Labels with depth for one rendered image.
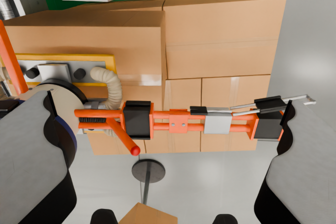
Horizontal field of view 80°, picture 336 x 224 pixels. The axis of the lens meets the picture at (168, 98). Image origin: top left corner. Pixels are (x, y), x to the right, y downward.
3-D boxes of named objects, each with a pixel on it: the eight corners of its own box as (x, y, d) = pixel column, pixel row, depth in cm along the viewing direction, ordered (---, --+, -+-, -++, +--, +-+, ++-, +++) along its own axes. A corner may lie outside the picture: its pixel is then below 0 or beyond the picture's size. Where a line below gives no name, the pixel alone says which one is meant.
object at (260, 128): (244, 129, 60) (250, 140, 55) (249, 108, 56) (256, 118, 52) (273, 129, 60) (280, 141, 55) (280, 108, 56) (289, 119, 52)
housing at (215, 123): (201, 124, 60) (203, 135, 56) (203, 105, 56) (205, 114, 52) (225, 125, 60) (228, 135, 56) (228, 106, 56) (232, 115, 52)
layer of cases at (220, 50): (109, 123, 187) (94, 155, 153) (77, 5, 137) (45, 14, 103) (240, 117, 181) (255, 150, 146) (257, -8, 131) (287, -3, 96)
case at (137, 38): (66, 81, 122) (23, 122, 87) (46, 10, 102) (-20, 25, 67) (165, 83, 121) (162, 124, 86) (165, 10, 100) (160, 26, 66)
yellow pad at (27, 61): (14, 82, 65) (2, 89, 61) (1, 52, 60) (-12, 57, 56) (118, 84, 65) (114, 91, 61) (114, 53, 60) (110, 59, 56)
